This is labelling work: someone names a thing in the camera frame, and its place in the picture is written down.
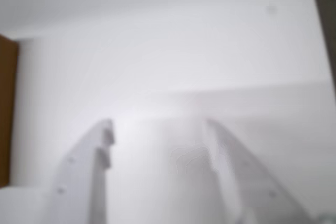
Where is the brown cardboard box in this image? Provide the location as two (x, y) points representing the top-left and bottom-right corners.
(0, 34), (19, 188)

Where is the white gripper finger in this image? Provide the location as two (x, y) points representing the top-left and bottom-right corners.
(47, 118), (116, 224)
(203, 118), (317, 224)

